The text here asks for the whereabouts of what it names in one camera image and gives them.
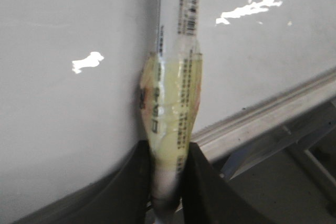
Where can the taped white whiteboard marker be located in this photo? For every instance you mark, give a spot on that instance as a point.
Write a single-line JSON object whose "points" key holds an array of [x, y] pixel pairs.
{"points": [[170, 96]]}

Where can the white whiteboard with aluminium frame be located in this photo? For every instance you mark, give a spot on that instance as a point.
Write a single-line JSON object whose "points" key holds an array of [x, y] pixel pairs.
{"points": [[70, 74]]}

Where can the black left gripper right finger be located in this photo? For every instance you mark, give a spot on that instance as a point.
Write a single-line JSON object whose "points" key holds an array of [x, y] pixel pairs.
{"points": [[207, 198]]}

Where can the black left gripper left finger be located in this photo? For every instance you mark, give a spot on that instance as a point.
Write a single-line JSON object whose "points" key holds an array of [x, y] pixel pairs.
{"points": [[118, 198]]}

